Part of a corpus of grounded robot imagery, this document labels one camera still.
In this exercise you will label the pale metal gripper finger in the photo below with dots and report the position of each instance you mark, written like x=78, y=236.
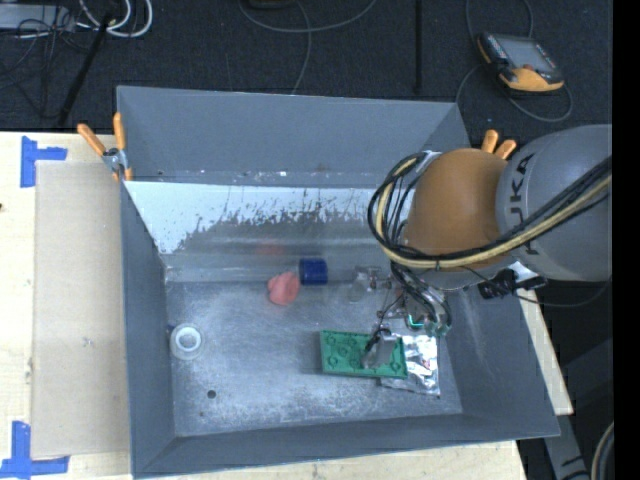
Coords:
x=370, y=346
x=385, y=350

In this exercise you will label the dark green flat block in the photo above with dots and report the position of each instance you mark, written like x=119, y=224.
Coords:
x=342, y=355

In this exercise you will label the silver foil packet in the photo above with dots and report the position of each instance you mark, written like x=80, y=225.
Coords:
x=422, y=368

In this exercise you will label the grey metal bin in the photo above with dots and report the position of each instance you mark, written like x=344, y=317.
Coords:
x=280, y=368

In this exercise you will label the clear bottle with blue cap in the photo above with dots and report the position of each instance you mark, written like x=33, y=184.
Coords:
x=313, y=272

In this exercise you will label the pink toy food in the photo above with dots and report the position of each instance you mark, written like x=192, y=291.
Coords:
x=283, y=289

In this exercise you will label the clear tape roll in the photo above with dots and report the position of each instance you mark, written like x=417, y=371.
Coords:
x=186, y=341

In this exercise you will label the pale wood flat board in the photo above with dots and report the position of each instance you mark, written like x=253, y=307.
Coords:
x=75, y=318

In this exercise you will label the black cylinder on white bracket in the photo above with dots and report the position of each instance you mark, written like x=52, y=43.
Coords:
x=496, y=285

